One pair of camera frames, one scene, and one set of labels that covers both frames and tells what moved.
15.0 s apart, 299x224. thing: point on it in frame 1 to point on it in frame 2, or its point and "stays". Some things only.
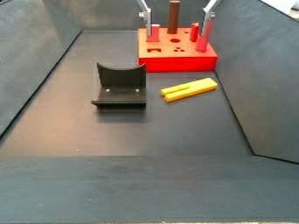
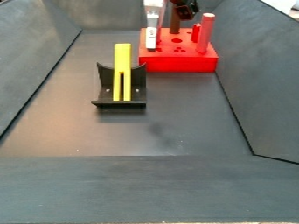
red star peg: (193, 31) stays
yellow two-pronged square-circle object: (183, 91) to (122, 66)
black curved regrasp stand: (121, 87) stays
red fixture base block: (172, 54) stays
